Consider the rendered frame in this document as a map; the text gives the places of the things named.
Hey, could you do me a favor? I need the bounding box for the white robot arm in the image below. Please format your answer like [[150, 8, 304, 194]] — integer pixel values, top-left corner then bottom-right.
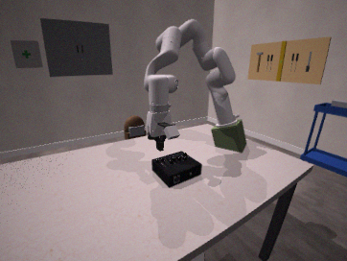
[[144, 19, 240, 140]]

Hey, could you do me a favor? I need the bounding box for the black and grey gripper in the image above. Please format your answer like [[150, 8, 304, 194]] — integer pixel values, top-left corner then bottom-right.
[[147, 110, 172, 152]]

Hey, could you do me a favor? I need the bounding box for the black lighting desk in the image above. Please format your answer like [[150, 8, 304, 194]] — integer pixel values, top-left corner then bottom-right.
[[151, 151, 202, 188]]

